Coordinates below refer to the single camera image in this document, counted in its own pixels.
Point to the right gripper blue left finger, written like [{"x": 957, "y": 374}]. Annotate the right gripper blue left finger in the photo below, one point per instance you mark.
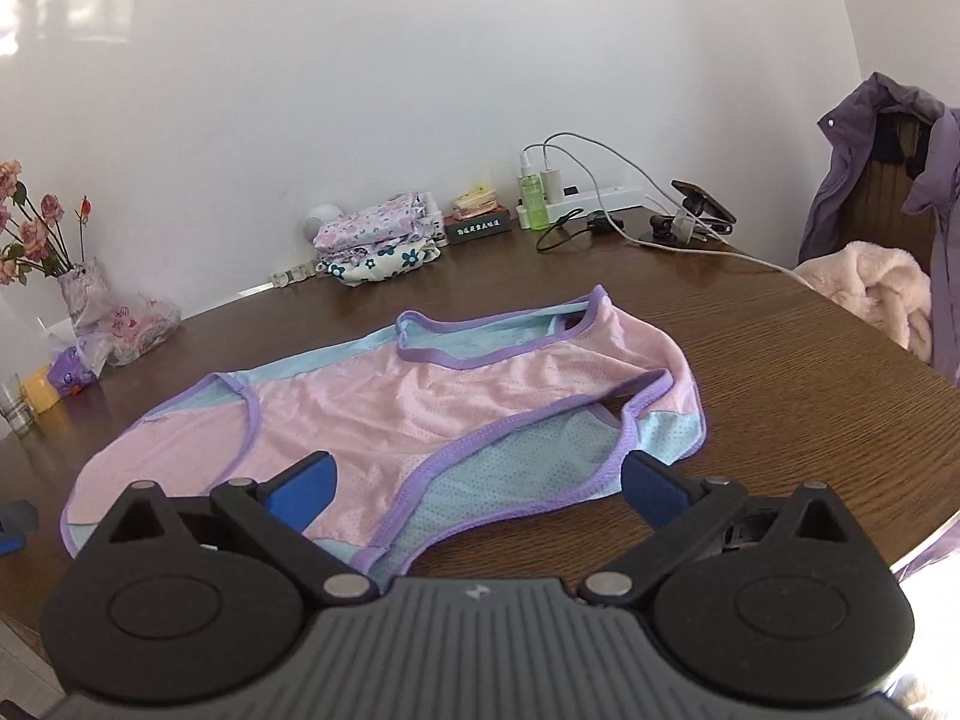
[{"x": 268, "y": 520}]

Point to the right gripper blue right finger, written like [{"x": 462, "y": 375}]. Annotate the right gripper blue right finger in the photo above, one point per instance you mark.
[{"x": 687, "y": 518}]

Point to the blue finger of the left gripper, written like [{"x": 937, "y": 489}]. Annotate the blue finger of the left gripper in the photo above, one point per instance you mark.
[{"x": 17, "y": 520}]

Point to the pink blue purple garment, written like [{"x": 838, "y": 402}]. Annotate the pink blue purple garment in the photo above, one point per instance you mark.
[{"x": 435, "y": 427}]

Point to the clear glass cup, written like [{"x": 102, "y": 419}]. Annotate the clear glass cup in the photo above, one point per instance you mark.
[{"x": 15, "y": 407}]

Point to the yellow cup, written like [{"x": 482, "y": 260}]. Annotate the yellow cup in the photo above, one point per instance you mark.
[{"x": 39, "y": 392}]

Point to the purple packet in plastic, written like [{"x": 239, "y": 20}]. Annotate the purple packet in plastic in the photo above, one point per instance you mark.
[{"x": 68, "y": 374}]

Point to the clear plastic bag red print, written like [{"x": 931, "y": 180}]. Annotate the clear plastic bag red print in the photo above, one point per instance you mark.
[{"x": 118, "y": 330}]

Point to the crinkled pink vase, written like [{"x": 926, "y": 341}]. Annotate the crinkled pink vase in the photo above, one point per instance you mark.
[{"x": 88, "y": 297}]

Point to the white teal flower folded cloth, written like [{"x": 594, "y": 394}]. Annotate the white teal flower folded cloth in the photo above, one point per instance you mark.
[{"x": 378, "y": 262}]

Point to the dried pink rose bouquet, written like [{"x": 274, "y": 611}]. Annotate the dried pink rose bouquet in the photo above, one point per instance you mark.
[{"x": 33, "y": 236}]

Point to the pink fluffy garment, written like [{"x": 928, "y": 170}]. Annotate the pink fluffy garment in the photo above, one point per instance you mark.
[{"x": 885, "y": 288}]

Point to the phone on black stand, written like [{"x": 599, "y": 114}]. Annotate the phone on black stand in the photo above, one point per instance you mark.
[{"x": 700, "y": 217}]

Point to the white power strip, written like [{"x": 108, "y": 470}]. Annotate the white power strip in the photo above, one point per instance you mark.
[{"x": 611, "y": 199}]

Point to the pink floral folded cloth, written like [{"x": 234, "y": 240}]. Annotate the pink floral folded cloth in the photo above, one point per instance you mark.
[{"x": 406, "y": 216}]

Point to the dark green box white text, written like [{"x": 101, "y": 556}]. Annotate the dark green box white text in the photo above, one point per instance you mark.
[{"x": 478, "y": 227}]

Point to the green spray bottle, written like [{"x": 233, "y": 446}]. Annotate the green spray bottle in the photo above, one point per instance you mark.
[{"x": 533, "y": 193}]

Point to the white charger plug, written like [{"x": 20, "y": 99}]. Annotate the white charger plug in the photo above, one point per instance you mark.
[{"x": 552, "y": 183}]

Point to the yellow snack pack stack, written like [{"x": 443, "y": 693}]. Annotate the yellow snack pack stack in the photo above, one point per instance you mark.
[{"x": 480, "y": 200}]

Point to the purple puffer jacket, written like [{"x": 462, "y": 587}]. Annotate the purple puffer jacket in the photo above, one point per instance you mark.
[{"x": 850, "y": 131}]

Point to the wooden chair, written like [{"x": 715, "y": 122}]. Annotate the wooden chair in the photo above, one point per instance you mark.
[{"x": 875, "y": 210}]

